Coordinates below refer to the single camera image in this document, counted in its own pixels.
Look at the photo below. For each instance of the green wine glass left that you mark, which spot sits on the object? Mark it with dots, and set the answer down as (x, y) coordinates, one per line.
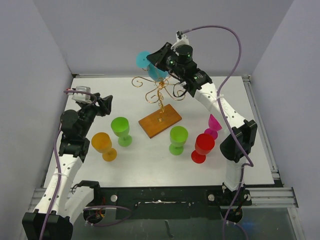
(121, 128)

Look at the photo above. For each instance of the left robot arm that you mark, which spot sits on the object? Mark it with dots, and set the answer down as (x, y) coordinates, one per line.
(56, 212)

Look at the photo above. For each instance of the wooden rack base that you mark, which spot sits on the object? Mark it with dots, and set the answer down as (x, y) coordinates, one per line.
(158, 121)

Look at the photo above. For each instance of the orange wine glass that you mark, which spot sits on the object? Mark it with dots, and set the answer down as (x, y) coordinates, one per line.
(102, 143)

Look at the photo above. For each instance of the red wine glass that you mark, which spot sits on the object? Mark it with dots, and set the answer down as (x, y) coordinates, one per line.
(204, 143)

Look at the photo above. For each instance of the green wine glass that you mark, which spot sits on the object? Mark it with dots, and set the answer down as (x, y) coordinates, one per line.
(178, 137)
(121, 128)

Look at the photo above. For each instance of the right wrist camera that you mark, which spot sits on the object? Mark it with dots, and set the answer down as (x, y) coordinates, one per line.
(181, 39)

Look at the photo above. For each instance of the magenta wine glass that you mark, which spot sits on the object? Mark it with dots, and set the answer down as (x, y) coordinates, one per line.
(213, 127)

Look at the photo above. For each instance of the gold wire glass rack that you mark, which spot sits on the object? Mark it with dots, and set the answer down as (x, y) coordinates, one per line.
(155, 96)

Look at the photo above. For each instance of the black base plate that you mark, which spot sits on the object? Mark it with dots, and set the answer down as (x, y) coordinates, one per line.
(161, 203)

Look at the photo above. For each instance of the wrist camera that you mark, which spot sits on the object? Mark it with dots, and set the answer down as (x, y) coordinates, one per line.
(181, 39)
(82, 94)

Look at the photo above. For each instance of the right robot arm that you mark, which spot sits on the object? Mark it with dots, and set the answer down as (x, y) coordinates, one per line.
(242, 132)

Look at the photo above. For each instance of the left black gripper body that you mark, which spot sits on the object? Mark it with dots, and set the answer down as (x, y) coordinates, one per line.
(89, 112)

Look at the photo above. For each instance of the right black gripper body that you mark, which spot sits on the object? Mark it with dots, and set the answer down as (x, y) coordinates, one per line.
(171, 64)

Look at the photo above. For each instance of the blue wine glass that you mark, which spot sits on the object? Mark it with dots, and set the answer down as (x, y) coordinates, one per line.
(153, 72)

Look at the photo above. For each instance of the green wine glass right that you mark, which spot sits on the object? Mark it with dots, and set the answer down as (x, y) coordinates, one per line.
(178, 137)

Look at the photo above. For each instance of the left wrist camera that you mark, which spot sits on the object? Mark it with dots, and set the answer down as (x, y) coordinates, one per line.
(82, 94)

